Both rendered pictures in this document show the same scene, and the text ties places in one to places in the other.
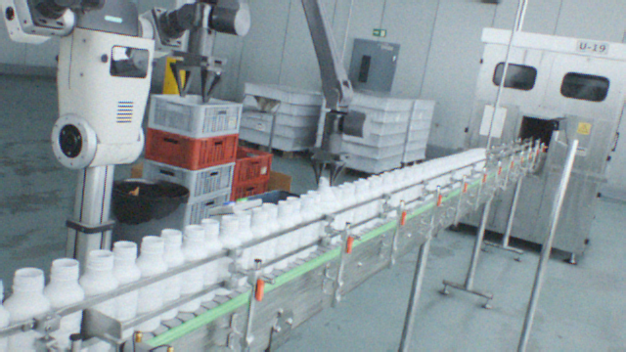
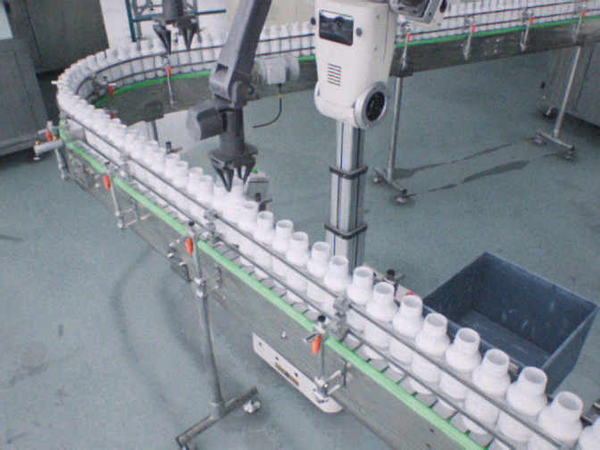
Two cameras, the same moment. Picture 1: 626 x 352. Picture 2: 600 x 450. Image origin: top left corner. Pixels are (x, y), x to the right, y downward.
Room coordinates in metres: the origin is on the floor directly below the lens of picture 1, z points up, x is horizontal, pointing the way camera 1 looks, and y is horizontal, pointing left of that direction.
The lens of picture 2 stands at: (2.18, -1.02, 1.81)
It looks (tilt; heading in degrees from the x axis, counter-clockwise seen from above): 34 degrees down; 112
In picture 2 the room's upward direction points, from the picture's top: 1 degrees counter-clockwise
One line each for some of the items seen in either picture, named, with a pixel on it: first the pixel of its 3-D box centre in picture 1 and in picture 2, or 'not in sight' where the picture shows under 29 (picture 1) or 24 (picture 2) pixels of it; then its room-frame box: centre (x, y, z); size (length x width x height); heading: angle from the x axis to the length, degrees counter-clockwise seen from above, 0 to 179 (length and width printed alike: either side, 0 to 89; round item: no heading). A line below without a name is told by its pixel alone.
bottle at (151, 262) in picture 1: (148, 283); (109, 140); (0.99, 0.25, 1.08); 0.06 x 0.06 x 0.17
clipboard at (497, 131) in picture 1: (493, 120); not in sight; (5.97, -1.71, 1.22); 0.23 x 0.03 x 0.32; 64
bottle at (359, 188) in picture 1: (354, 207); (299, 267); (1.83, -0.16, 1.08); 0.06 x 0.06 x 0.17
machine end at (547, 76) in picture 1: (542, 142); not in sight; (6.48, -2.43, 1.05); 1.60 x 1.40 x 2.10; 154
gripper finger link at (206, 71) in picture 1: (202, 80); (170, 37); (1.29, 0.26, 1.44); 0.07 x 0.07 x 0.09; 64
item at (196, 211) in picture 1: (185, 204); not in sight; (4.19, 0.87, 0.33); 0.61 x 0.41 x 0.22; 160
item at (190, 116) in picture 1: (197, 114); not in sight; (4.19, 0.87, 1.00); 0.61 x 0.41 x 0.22; 161
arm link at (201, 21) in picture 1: (206, 17); not in sight; (1.29, 0.27, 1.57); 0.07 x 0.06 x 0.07; 65
